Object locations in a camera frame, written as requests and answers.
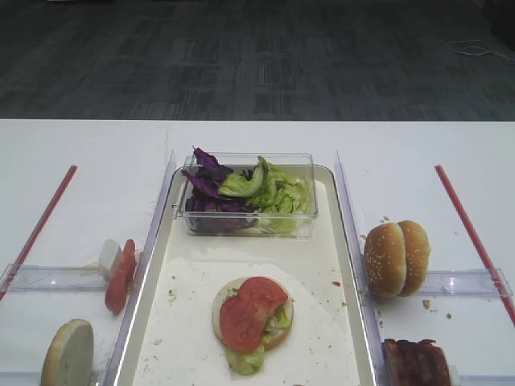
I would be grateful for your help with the green lettuce pile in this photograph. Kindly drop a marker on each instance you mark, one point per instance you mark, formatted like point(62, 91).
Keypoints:
point(270, 190)

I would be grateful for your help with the purple lettuce pile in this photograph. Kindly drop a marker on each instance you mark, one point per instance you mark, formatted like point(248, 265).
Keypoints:
point(214, 213)

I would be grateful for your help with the tomato slice on bun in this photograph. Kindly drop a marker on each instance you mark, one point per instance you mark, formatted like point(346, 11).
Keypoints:
point(249, 313)

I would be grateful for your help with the standing tomato slice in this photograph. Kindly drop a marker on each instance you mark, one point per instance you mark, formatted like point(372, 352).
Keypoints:
point(119, 285)

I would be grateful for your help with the green lettuce under tomato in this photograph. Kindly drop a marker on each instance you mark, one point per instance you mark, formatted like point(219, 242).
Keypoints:
point(245, 358)

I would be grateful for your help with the stack of bacon slices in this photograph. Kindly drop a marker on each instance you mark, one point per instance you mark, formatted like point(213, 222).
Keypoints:
point(416, 363)

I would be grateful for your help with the clear plastic salad container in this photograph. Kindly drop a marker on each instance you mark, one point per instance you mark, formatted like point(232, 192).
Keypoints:
point(299, 165)

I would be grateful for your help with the right clear acrylic divider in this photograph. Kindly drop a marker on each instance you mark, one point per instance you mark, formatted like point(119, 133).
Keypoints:
point(365, 301)

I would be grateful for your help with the clear acrylic divider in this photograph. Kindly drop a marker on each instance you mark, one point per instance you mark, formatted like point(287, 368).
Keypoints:
point(113, 366)
point(365, 301)

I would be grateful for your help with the sesame bun top front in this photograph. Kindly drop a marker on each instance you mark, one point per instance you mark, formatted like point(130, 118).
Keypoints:
point(385, 260)

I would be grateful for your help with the sesame bun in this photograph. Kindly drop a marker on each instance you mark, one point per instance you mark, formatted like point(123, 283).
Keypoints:
point(385, 260)
point(418, 250)

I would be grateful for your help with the bottom bun on tray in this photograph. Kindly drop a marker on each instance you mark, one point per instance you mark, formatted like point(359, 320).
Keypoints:
point(273, 334)

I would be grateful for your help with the white plastic pusher block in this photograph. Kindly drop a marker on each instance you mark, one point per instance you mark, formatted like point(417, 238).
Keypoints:
point(109, 258)

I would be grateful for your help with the sesame bun top rear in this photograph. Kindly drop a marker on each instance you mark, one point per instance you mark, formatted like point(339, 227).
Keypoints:
point(418, 250)

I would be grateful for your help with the white metal tray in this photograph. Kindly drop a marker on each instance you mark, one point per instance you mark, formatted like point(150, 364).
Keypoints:
point(172, 341)

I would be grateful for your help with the left red tape strip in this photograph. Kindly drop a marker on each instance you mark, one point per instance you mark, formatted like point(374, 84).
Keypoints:
point(48, 213)

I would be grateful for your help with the red tape strip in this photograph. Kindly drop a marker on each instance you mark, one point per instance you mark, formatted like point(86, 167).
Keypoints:
point(475, 237)
point(48, 213)

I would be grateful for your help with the left clear acrylic divider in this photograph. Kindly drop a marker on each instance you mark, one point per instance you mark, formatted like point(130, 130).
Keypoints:
point(113, 366)

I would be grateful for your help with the right red tape strip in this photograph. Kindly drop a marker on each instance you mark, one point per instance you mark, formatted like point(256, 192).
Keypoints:
point(475, 237)

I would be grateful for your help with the standing bun bottom half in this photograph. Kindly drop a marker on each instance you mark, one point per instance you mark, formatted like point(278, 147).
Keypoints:
point(69, 358)

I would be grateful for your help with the upper right acrylic rail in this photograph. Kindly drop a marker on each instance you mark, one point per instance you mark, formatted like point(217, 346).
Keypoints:
point(476, 283)

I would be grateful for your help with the acrylic rail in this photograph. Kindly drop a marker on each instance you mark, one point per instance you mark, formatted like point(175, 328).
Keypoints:
point(34, 278)
point(479, 380)
point(476, 283)

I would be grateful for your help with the upper left acrylic rail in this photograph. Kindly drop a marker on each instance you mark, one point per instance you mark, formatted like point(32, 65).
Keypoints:
point(34, 278)

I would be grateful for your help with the lower right acrylic rail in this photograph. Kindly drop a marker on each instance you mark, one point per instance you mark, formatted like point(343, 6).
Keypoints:
point(479, 380)

